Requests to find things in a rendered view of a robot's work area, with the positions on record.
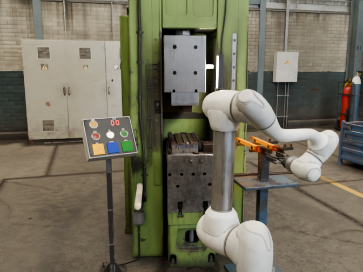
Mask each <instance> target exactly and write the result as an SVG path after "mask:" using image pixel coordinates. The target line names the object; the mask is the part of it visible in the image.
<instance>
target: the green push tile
mask: <svg viewBox="0 0 363 272"><path fill-rule="evenodd" d="M121 146H122V151H123V152H129V151H133V148H132V143H131V141H121Z"/></svg>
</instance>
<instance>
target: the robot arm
mask: <svg viewBox="0 0 363 272"><path fill-rule="evenodd" d="M202 109H203V112H204V114H205V115H206V117H208V119H209V122H210V126H211V128H212V130H213V158H212V190H211V206H210V207H209V208H208V209H207V210H206V212H205V215H203V216H202V217H201V218H200V220H199V221H198V223H197V229H196V231H197V236H198V238H199V239H200V241H201V242H202V243H203V244H204V245H205V246H207V247H208V248H209V249H211V250H212V251H215V252H216V253H218V254H220V255H222V256H226V257H228V258H229V259H230V260H231V261H232V262H233V263H234V264H235V265H236V272H275V268H274V267H273V241H272V236H271V233H270V231H269V229H268V228H267V227H266V226H265V225H264V224H263V223H262V222H259V221H254V220H250V221H245V222H243V223H241V224H240V223H239V219H238V215H237V212H236V211H235V210H234V208H233V207H232V203H233V178H234V154H235V140H236V130H237V129H238V128H239V125H240V123H246V124H252V125H253V126H254V127H256V128H257V129H258V130H260V131H261V132H263V133H264V134H265V135H267V136H268V137H269V138H271V139H272V140H275V141H278V142H292V141H301V140H308V147H307V148H308V150H307V151H306V152H305V153H304V154H303V155H302V156H301V157H299V158H298V157H292V156H290V155H288V154H287V155H285V154H282V153H279V152H276V156H277V157H274V156H271V154H268V153H266V152H265V156H264V157H266V160H267V161H270V162H272V163H274V164H277V163H280V164H282V165H283V167H284V168H285V169H287V170H288V171H289V172H291V173H292V174H294V175H295V176H296V177H297V178H300V179H302V180H304V181H308V182H314V181H317V180H318V179H319V178H320V177H321V169H320V167H321V165H322V164H323V163H324V162H325V161H326V160H327V159H328V158H329V157H330V156H331V154H332V153H333V152H334V150H335V149H336V147H337V145H338V142H339V137H338V135H337V134H336V133H335V132H334V131H331V130H325V131H323V132H317V131H316V130H313V129H309V128H303V129H282V128H281V127H280V125H279V123H278V121H277V117H276V115H275V114H274V112H273V110H272V108H271V106H270V105H269V103H268V102H267V101H266V100H265V98H264V97H263V96H262V95H260V94H259V93H258V92H256V91H254V90H250V89H245V90H242V91H240V92H239V91H233V90H221V91H215V92H212V93H210V94H209V95H207V96H206V97H205V99H204V101H203V105H202Z"/></svg>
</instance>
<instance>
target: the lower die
mask: <svg viewBox="0 0 363 272"><path fill-rule="evenodd" d="M182 133H186V134H187V136H188V138H189V140H190V144H186V141H185V139H184V136H183V134H182ZM173 138H174V142H173V139H170V147H171V152H172V153H192V152H198V142H197V140H196V141H195V139H194V138H193V136H192V135H191V133H187V132H181V133H175V134H173ZM182 151H184V152H182Z"/></svg>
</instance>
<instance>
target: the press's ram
mask: <svg viewBox="0 0 363 272"><path fill-rule="evenodd" d="M206 69H213V65H206V36H164V37H163V90H164V92H165V93H173V90H174V92H175V93H177V92H195V91H196V92H205V89H206Z"/></svg>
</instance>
